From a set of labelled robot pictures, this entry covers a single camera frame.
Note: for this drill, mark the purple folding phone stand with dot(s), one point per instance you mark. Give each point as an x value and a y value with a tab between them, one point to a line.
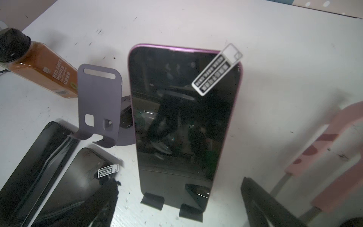
102	109

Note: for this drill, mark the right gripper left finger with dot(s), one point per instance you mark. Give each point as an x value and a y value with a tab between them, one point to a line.
97	210

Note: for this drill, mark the orange spice jar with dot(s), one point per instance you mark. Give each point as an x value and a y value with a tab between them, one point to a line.
37	63

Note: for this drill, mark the black phone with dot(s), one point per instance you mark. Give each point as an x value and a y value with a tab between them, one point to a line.
88	172
35	175

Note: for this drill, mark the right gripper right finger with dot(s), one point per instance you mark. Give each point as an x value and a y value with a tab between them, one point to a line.
262	209

